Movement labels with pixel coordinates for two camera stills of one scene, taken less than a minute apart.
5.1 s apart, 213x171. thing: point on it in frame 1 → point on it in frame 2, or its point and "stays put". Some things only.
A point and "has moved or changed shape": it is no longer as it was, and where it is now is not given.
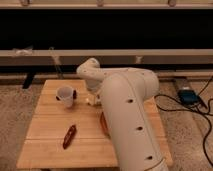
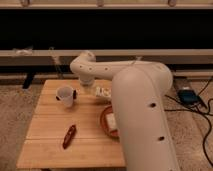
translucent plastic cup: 65,93 stays put
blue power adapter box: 188,96 stays put
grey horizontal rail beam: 103,52 stays put
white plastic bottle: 93,99 has moved or changed shape
